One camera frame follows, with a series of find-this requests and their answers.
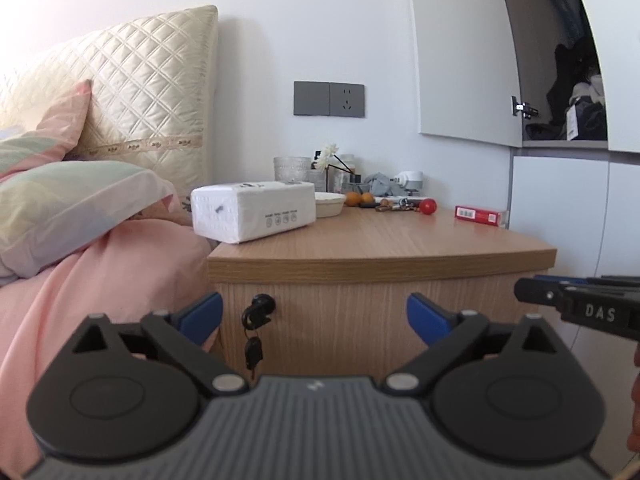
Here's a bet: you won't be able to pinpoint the grey wall outlet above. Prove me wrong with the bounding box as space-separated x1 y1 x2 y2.
328 82 365 119

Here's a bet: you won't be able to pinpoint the wooden nightstand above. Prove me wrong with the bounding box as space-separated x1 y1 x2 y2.
206 200 558 386

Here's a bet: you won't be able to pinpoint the white tissue pack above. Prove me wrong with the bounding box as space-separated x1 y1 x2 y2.
190 181 317 245

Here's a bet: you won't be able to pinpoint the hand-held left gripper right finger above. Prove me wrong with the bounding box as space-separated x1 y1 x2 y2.
385 292 573 399

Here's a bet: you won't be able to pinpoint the person's right hand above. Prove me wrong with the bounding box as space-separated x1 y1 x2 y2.
626 345 640 456

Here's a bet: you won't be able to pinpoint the ribbed glass cup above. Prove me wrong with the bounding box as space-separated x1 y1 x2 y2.
273 156 312 185

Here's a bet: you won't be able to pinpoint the white bowl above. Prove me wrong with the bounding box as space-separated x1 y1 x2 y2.
314 191 347 219

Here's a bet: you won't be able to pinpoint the pastel striped pillow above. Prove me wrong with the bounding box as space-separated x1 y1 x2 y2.
0 160 179 282

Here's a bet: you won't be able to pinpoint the black keys in lock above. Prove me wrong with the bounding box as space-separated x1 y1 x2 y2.
241 294 277 331

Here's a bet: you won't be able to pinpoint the white flower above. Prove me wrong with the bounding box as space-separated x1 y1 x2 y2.
313 143 340 171

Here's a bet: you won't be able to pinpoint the white wardrobe door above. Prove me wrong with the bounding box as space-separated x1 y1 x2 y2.
405 0 524 149
565 0 640 154

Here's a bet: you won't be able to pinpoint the cream quilted cushion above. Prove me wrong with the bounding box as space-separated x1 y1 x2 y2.
0 5 220 197

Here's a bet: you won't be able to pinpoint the metal door hinge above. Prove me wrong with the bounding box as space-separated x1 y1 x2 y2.
510 95 541 120

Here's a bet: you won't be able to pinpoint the bunch of keys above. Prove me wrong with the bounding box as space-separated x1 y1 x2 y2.
375 197 421 213

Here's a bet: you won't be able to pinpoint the grey cloth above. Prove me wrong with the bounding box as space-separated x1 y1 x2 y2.
363 172 406 197

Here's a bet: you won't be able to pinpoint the pink blanket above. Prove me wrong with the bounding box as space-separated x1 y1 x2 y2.
0 217 222 476

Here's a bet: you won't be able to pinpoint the wooden drawer with lock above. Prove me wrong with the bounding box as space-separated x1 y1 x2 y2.
217 276 540 386

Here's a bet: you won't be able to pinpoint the red box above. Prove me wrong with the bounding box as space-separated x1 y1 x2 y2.
454 205 509 228

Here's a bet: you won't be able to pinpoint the black clothing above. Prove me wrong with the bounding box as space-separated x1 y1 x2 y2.
525 42 609 142

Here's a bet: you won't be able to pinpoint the pink pillow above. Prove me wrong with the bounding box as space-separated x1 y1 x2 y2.
0 79 94 182

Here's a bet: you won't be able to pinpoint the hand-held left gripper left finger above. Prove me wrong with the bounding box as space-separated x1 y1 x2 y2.
70 291 249 399

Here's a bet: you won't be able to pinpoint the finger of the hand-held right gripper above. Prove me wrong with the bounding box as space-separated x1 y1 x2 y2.
514 275 568 307

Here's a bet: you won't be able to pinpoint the reed diffuser bottle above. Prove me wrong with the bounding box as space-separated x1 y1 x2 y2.
332 155 364 197

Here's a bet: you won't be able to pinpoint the white plug adapter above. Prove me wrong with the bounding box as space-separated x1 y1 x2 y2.
390 170 425 196

